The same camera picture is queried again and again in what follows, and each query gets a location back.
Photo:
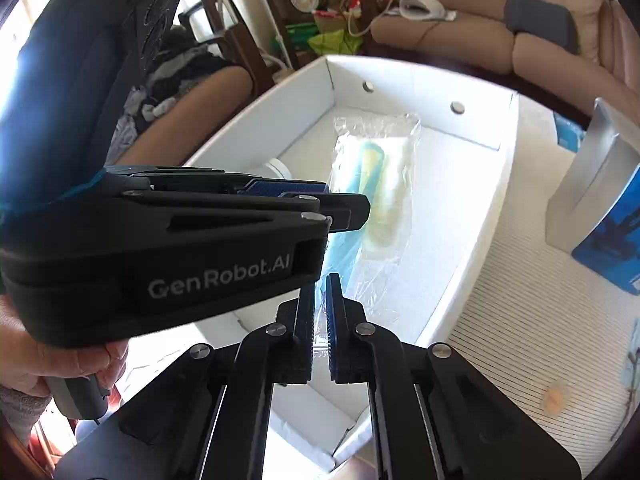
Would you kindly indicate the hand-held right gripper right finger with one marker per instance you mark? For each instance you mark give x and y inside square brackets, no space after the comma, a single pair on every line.
[345,345]

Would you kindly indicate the white cardboard box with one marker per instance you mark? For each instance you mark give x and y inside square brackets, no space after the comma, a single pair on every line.
[450,160]

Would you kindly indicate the dark grey cushion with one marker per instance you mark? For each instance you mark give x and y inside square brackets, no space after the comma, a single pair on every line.
[542,20]

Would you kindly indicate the pile of dark clothes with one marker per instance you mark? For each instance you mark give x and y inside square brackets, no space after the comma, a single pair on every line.
[170,60]

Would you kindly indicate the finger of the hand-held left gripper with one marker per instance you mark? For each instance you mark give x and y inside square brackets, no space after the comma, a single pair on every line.
[340,212]
[280,187]

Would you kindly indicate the person's left hand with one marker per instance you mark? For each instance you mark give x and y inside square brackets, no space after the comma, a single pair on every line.
[60,360]

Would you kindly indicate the blue silver printed box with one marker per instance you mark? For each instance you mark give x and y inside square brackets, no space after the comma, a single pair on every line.
[585,185]

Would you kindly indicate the thin-framed eyeglasses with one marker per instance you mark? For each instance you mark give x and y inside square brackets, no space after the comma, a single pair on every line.
[629,360]

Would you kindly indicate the yellow green bag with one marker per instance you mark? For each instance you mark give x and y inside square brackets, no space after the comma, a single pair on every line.
[335,42]

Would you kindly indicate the brown sofa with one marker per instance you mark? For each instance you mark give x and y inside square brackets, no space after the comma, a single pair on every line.
[450,35]

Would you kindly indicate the brown armchair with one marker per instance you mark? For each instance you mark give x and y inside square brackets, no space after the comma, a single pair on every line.
[200,100]

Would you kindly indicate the clear bag with toothbrush kit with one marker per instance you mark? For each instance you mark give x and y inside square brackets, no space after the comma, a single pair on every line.
[380,185]

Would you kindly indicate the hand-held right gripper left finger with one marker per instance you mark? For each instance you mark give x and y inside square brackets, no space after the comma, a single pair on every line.
[300,340]

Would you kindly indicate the white massager device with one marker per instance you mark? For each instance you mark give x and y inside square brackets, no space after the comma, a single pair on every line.
[422,7]

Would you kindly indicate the clear bottle with red label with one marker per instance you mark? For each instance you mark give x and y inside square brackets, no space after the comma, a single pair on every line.
[277,167]

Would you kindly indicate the clear packet of orange earplugs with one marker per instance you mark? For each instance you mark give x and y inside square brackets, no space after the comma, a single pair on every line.
[555,396]

